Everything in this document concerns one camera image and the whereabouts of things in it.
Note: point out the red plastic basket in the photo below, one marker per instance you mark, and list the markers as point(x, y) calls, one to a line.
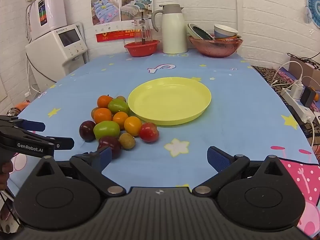
point(140, 50)

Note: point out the person's left hand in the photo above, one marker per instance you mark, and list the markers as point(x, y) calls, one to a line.
point(4, 171)

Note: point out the yellow-orange oval fruit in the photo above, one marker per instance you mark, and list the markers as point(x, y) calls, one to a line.
point(133, 126)

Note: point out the blue round wall decoration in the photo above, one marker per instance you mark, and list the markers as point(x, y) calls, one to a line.
point(315, 5)

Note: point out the orange tangerine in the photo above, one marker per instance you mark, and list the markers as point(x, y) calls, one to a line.
point(104, 102)
point(120, 120)
point(103, 115)

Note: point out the white water purifier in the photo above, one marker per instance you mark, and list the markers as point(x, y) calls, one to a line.
point(52, 12)

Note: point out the wall poster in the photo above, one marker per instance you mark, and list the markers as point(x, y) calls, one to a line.
point(135, 7)

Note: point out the dark patterned cloth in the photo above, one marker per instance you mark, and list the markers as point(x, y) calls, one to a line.
point(265, 72)

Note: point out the white and blue bowl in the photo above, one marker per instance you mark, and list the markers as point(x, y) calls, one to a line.
point(223, 32)

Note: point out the white machine with screen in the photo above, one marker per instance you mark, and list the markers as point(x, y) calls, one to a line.
point(50, 55)

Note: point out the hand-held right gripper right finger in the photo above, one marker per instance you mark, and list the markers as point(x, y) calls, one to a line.
point(217, 158)

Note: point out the blue printed tablecloth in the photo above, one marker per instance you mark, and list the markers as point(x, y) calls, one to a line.
point(230, 130)

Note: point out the red apple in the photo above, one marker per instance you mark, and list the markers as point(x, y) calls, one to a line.
point(148, 132)

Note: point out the clear glass pitcher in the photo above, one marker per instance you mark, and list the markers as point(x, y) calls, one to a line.
point(143, 32)

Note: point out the orange plastic object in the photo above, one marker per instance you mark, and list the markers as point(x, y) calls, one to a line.
point(22, 105)

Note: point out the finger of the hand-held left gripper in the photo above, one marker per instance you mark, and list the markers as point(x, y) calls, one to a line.
point(32, 126)
point(63, 143)

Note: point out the white charger plug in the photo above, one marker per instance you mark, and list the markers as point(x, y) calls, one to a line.
point(297, 90)

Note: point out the colourful rimmed bowl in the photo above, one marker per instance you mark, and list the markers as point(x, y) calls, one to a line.
point(237, 38)

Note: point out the dark purple plum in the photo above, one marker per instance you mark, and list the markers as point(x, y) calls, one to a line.
point(113, 144)
point(87, 129)

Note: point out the small brown round fruit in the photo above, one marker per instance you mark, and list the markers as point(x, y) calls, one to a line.
point(127, 140)
point(121, 98)

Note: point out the white thermos jug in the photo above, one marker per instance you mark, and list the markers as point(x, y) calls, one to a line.
point(175, 30)

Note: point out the yellow plastic plate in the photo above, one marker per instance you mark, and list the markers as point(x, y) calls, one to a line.
point(170, 100)

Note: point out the cardboard box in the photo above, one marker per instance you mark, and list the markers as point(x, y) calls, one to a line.
point(310, 73)

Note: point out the white power strip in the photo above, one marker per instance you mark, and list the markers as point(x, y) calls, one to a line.
point(300, 108)

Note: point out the small red-orange fruit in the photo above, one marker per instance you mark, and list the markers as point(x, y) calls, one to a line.
point(93, 112)

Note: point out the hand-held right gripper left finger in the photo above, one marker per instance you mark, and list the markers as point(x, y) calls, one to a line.
point(106, 155)

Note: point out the black power adapter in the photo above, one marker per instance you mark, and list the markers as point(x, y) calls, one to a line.
point(307, 96)

